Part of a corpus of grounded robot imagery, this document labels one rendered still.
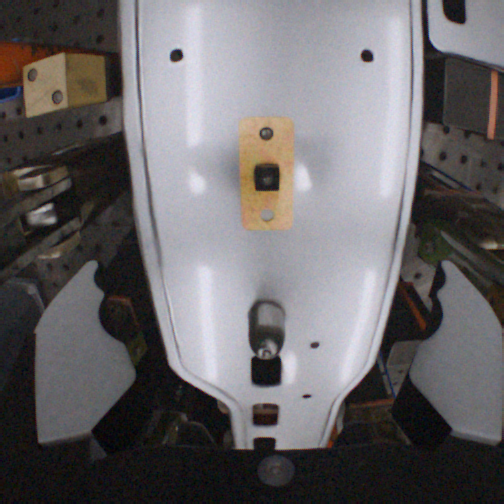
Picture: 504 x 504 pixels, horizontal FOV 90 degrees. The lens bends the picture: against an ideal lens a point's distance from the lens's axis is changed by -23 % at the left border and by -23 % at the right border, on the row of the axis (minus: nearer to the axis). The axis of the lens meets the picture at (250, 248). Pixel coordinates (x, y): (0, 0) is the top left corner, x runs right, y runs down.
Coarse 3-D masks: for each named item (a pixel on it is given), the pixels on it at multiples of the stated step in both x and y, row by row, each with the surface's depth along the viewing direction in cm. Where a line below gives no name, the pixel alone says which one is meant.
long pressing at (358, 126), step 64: (128, 0) 16; (192, 0) 17; (256, 0) 17; (320, 0) 17; (384, 0) 16; (128, 64) 19; (192, 64) 19; (256, 64) 19; (320, 64) 19; (384, 64) 18; (128, 128) 21; (192, 128) 21; (320, 128) 21; (384, 128) 21; (192, 192) 24; (320, 192) 23; (384, 192) 23; (192, 256) 26; (256, 256) 26; (320, 256) 26; (384, 256) 25; (192, 320) 29; (320, 320) 29; (384, 320) 29; (192, 384) 33; (256, 384) 33; (320, 384) 33
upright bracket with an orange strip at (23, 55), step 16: (0, 48) 11; (16, 48) 13; (32, 48) 14; (48, 48) 16; (64, 48) 18; (80, 48) 20; (0, 64) 12; (16, 64) 13; (0, 80) 12; (16, 80) 14
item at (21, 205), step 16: (32, 192) 16; (48, 192) 17; (0, 208) 14; (16, 208) 14; (32, 208) 16; (0, 224) 13; (16, 224) 15; (64, 224) 19; (0, 240) 14; (16, 240) 15; (32, 240) 16; (48, 240) 17; (0, 256) 14; (16, 256) 15; (32, 256) 16; (0, 272) 13; (16, 272) 14
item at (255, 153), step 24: (240, 120) 21; (264, 120) 21; (288, 120) 21; (240, 144) 22; (264, 144) 21; (288, 144) 21; (240, 168) 22; (264, 168) 21; (288, 168) 22; (264, 192) 23; (288, 192) 23; (288, 216) 24
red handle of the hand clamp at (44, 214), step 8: (48, 200) 17; (40, 208) 17; (48, 208) 17; (56, 208) 18; (24, 216) 16; (32, 216) 17; (40, 216) 17; (48, 216) 17; (56, 216) 18; (24, 224) 17; (32, 224) 17; (40, 224) 17; (48, 224) 18; (56, 224) 18; (24, 232) 17
